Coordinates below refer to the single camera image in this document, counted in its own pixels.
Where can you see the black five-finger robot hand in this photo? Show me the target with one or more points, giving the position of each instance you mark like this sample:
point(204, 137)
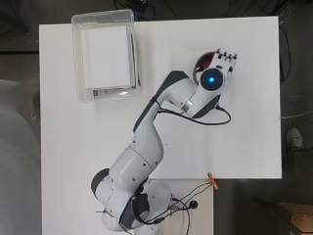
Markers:
point(226, 60)

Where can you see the brown round tub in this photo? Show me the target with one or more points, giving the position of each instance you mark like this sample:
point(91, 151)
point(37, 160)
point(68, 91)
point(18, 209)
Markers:
point(202, 62)

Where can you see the clear plastic box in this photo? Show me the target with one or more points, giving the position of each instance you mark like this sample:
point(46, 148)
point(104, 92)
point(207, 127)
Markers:
point(78, 65)

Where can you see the white hanging sheet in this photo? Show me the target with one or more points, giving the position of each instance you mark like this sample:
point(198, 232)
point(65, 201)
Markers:
point(18, 156)

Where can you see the orange clamp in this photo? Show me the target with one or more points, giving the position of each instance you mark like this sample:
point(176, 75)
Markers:
point(213, 180)

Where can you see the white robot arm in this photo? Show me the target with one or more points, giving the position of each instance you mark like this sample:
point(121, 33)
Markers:
point(146, 143)

